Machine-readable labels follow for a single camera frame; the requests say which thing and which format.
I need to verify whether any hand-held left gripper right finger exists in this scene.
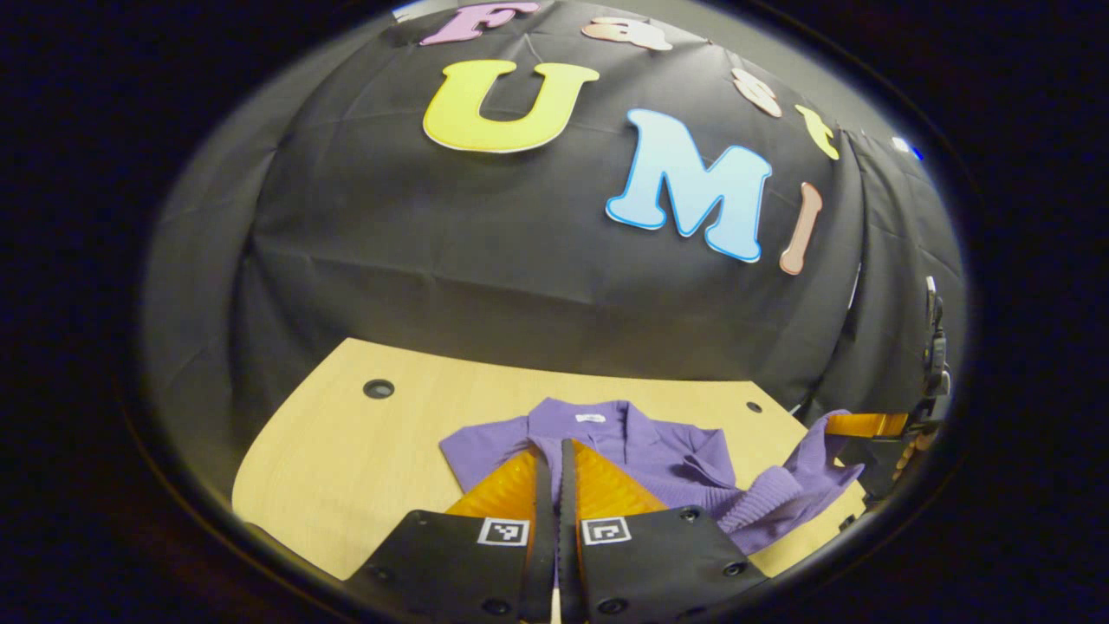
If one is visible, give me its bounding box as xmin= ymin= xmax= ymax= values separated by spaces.
xmin=559 ymin=438 xmax=770 ymax=624

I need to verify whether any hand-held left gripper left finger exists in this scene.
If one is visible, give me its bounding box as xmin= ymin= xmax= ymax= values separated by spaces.
xmin=342 ymin=446 xmax=556 ymax=624

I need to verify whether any purple knit cardigan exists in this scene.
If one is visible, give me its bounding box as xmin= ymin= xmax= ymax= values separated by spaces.
xmin=439 ymin=397 xmax=866 ymax=556

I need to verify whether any black backdrop cloth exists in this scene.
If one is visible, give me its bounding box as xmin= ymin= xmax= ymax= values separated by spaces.
xmin=143 ymin=0 xmax=967 ymax=512

